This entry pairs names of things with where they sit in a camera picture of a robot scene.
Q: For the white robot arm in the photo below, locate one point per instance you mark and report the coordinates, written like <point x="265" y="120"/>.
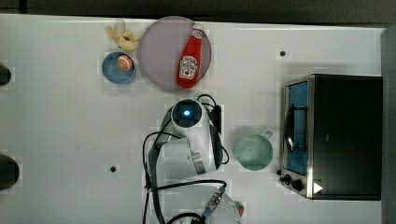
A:
<point x="187" y="148"/>

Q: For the red ketchup bottle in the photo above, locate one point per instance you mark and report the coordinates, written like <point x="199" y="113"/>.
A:
<point x="190" y="59"/>

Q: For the green plastic mug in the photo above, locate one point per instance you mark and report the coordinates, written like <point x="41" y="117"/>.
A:
<point x="254" y="151"/>

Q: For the grey round plate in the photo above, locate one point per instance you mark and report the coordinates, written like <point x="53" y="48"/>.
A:
<point x="160" y="49"/>

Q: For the orange slice toy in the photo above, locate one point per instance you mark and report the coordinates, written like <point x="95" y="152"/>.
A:
<point x="125" y="63"/>

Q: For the blue bowl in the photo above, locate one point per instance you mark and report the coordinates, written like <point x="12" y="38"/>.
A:
<point x="111" y="71"/>

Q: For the yellow banana toy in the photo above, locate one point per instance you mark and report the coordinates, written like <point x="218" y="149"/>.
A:
<point x="122" y="37"/>

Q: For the strawberry toy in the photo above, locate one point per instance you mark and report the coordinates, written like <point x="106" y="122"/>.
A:
<point x="240" y="208"/>

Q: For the black toaster oven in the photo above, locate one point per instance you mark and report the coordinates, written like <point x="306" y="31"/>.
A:
<point x="331" y="141"/>

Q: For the black cylinder at edge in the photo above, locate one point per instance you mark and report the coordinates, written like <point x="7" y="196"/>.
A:
<point x="5" y="75"/>

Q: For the black cylinder cup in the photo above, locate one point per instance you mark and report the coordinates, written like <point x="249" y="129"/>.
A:
<point x="9" y="172"/>

